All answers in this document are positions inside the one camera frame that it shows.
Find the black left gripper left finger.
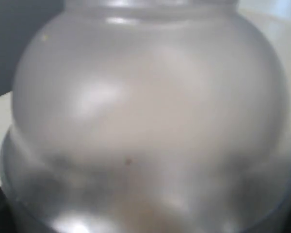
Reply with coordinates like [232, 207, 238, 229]
[0, 186, 21, 233]

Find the clear plastic shaker bottle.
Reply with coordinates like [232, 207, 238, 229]
[0, 0, 291, 233]

